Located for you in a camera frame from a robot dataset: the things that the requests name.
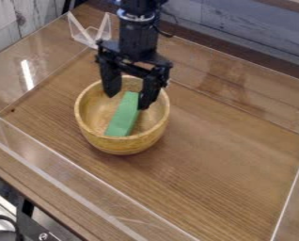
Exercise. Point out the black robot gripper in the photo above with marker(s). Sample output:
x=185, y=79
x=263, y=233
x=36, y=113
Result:
x=132, y=54

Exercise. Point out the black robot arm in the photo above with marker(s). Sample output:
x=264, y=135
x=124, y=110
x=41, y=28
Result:
x=138, y=7

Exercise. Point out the clear acrylic enclosure walls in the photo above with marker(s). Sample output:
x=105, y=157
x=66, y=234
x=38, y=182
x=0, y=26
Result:
x=217, y=181

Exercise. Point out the green rectangular block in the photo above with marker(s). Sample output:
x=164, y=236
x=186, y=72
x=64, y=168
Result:
x=122, y=121

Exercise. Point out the light wooden bowl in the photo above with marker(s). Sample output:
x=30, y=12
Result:
x=94, y=108

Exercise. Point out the clear acrylic corner bracket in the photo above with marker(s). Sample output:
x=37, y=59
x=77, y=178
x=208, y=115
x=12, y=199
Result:
x=89, y=35

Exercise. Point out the black table leg bracket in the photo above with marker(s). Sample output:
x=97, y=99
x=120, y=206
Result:
x=30, y=230

